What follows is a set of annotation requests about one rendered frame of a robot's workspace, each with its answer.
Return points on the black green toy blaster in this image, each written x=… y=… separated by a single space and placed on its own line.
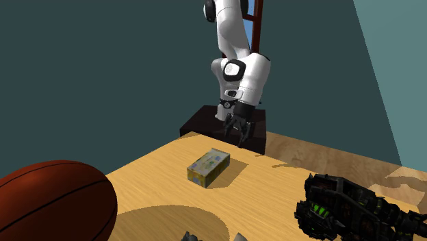
x=347 y=210

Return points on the yellow printed box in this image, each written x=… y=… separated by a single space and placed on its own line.
x=208 y=167

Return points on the brown framed window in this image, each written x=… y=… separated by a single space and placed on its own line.
x=257 y=23

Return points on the dark robot stand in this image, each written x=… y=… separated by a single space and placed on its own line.
x=200 y=125

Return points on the brown basketball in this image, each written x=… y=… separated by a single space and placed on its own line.
x=53 y=203

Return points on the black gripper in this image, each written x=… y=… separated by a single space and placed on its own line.
x=242 y=112

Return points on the dark grey jagged object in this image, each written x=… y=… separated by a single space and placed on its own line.
x=190 y=237

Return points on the light grey pointed object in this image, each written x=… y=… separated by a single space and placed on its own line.
x=240 y=237

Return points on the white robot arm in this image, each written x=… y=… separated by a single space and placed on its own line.
x=255 y=76

